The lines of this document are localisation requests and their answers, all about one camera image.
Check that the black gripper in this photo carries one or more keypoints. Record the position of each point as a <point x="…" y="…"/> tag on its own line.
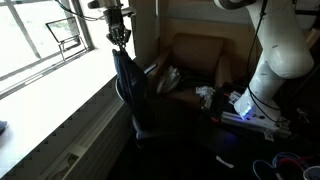
<point x="115" y="19"/>

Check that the black cloth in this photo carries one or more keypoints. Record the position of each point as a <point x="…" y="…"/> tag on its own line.
<point x="130" y="80"/>

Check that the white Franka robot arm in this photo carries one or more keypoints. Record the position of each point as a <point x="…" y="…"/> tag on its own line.
<point x="283" y="50"/>

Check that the white crumpled cloth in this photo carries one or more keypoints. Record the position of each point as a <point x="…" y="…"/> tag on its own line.
<point x="168" y="80"/>

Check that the black office chair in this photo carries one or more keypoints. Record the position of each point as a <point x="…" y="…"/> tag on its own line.
<point x="160" y="116"/>

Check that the framed sign stand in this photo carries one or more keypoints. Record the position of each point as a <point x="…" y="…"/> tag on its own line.
<point x="63" y="30"/>

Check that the radiator cover under sill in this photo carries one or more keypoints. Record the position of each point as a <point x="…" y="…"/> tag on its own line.
<point x="93" y="146"/>

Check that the black box with red parts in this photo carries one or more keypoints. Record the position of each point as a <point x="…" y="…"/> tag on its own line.
<point x="221" y="100"/>

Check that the small blue object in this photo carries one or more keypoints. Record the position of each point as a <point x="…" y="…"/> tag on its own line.
<point x="2" y="127"/>

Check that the white marker pen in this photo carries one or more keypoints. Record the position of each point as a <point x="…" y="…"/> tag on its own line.
<point x="224" y="162"/>

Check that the white cup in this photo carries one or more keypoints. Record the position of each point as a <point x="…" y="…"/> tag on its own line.
<point x="311" y="173"/>

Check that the window frame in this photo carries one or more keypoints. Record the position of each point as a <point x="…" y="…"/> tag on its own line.
<point x="20" y="25"/>

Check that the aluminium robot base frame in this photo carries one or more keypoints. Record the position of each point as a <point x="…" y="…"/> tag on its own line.
<point x="253" y="125"/>

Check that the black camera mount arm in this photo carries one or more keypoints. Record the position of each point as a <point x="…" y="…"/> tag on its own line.
<point x="306" y="12"/>

